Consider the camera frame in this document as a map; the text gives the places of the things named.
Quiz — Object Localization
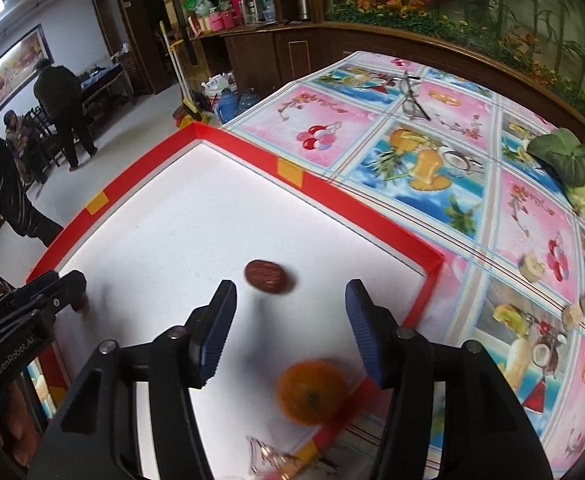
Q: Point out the eyeglasses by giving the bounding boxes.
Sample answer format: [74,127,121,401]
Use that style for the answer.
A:
[397,71,433,122]

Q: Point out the orange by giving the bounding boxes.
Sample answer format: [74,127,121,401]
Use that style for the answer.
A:
[276,359,349,426]

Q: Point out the clear plastic bag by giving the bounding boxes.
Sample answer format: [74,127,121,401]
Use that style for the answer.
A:
[245,435,313,478]

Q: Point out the framed wall painting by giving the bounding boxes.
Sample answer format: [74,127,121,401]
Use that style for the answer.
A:
[0,24,54,128]

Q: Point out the person's left hand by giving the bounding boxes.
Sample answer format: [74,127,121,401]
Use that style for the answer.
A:
[0,385,48,466]

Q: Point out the wooden cabinet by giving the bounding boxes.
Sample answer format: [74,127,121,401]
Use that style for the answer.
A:
[187,15,585,131]

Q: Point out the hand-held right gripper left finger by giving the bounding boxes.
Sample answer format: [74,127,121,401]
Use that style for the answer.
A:
[25,280,237,480]

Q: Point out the artificial flower display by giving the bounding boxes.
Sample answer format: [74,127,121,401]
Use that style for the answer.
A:
[323,0,585,126]

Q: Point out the white board with red border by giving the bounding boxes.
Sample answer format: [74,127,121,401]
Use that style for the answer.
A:
[25,121,446,480]

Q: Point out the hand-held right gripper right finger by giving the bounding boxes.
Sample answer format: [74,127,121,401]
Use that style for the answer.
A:
[345,279,556,480]

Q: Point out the blue kettle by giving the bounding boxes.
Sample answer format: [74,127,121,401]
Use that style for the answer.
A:
[214,89,239,125]

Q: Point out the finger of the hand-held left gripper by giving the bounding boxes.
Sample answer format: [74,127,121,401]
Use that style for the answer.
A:
[2,270,87,319]

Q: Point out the yellow broom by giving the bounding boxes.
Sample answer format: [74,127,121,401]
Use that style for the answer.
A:
[158,21,203,121]

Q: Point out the green leafy vegetable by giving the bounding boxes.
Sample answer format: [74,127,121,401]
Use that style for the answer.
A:
[527,127,585,216]

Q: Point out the red date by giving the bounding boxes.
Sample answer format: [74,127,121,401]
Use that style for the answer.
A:
[244,259,297,294]

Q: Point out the background table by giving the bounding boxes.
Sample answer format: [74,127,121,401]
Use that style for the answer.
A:
[75,62,136,111]

